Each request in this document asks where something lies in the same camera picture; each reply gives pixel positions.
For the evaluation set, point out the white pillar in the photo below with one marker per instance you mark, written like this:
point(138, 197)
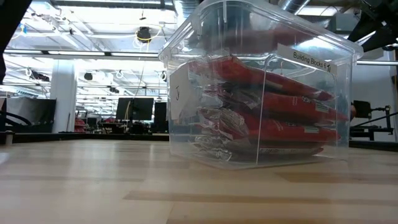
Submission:
point(63, 99)

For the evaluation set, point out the grey ventilation box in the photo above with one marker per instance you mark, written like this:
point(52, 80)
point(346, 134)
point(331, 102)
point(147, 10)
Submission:
point(345, 22)

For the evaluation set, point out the small black monitor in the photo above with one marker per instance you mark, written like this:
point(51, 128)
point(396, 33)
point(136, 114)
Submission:
point(363, 109)

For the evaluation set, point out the clear plastic storage bin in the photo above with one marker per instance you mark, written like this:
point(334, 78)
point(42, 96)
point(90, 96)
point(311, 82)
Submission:
point(186, 40)

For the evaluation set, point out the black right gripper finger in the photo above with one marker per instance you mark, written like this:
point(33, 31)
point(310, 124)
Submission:
point(366, 28)
point(384, 35)

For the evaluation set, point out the grey horizontal pipe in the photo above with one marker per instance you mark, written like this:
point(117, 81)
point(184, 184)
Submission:
point(25, 51)

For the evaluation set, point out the dark partition panel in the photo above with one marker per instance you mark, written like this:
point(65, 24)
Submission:
point(34, 113)

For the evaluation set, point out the black ceiling camera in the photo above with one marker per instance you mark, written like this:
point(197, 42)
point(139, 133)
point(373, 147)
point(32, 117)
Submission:
point(144, 33)

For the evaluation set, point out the person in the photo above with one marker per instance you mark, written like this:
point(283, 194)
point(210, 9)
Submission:
point(353, 112)

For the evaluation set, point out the silver ventilation duct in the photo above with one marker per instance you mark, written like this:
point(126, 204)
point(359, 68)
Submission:
point(292, 5)

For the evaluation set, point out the black round ceiling speaker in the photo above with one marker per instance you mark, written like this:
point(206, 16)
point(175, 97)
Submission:
point(88, 76)

